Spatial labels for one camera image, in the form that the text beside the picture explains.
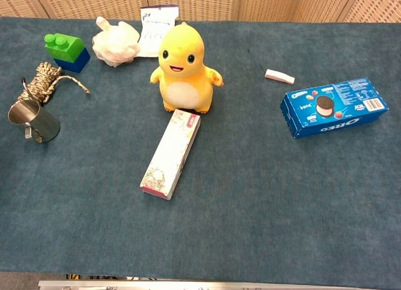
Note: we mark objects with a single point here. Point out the yellow plush dinosaur toy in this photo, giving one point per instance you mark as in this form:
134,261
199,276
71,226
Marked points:
185,70

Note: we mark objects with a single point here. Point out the blue plastic building block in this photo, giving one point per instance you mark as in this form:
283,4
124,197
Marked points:
75,63

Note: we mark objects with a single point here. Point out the green toy building block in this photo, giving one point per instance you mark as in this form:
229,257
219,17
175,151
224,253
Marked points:
64,47

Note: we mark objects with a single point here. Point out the long floral white box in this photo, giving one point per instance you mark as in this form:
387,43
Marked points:
170,155

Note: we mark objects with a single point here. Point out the blue felt table cloth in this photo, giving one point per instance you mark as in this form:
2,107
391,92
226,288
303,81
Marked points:
250,193

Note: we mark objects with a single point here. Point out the small pink white eraser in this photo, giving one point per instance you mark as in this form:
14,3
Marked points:
279,76

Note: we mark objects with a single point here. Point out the white printed plastic pouch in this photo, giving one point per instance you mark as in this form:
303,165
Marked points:
153,30

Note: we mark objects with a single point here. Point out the white mesh bath sponge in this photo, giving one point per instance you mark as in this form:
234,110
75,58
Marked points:
116,44

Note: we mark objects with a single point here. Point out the blue Oreo cookie box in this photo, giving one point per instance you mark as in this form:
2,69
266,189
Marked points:
333,108

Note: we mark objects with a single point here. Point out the woven rattan folding screen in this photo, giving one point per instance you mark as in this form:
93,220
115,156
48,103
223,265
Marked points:
219,3

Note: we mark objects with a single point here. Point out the stainless steel mug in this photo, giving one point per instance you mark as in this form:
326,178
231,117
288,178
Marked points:
36,121

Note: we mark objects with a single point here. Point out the silver metal frame rail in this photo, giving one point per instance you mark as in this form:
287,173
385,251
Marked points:
188,285

